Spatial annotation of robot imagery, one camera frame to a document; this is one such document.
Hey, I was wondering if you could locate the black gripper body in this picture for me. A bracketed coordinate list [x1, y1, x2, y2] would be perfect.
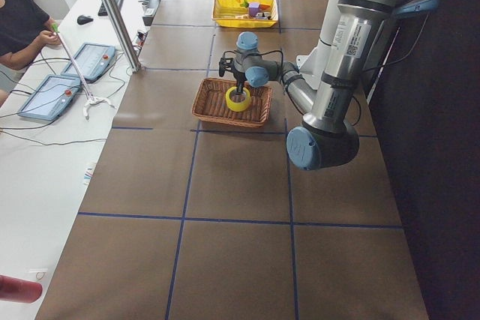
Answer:
[234, 71, 246, 90]

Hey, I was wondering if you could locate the yellow tape roll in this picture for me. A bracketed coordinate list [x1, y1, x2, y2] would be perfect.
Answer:
[225, 86, 251, 112]

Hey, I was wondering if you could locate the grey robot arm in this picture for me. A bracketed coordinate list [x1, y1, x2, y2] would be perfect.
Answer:
[219, 0, 440, 170]

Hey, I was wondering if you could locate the brown wicker basket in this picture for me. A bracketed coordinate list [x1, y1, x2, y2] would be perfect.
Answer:
[192, 78, 272, 128]

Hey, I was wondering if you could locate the toy panda figure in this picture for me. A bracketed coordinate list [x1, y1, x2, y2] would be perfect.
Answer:
[262, 12, 272, 20]

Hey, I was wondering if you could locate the purple foam block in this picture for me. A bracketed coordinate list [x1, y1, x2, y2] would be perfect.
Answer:
[247, 1, 263, 18]

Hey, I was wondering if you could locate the white reacher grabber tool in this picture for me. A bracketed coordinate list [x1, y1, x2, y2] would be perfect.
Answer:
[51, 23, 115, 120]

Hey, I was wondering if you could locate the far blue teach pendant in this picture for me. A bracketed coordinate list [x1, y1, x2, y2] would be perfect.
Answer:
[74, 43, 116, 83]

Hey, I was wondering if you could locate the blue teach pendant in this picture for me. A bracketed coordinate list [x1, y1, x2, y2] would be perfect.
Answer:
[74, 43, 116, 83]
[18, 75, 82, 121]

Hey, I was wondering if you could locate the black computer mouse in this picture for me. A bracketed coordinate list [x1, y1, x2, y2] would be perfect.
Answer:
[76, 15, 94, 25]

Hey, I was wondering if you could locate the near blue teach pendant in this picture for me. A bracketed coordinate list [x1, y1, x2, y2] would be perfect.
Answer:
[18, 75, 82, 121]

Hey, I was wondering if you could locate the seated person in black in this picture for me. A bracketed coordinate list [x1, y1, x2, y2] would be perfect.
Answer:
[1, 0, 61, 71]

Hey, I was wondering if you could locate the red cylinder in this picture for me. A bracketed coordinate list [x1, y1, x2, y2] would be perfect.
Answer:
[0, 275, 43, 304]

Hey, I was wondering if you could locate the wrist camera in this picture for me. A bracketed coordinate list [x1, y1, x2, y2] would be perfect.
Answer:
[218, 56, 234, 77]

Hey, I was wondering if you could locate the black camera cable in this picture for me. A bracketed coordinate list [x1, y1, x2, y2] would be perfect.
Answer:
[220, 49, 286, 73]

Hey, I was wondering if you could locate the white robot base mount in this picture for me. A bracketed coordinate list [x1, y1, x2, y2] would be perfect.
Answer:
[295, 44, 325, 75]

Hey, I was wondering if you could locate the aluminium frame post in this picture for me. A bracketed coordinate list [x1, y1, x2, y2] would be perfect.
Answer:
[101, 0, 141, 73]

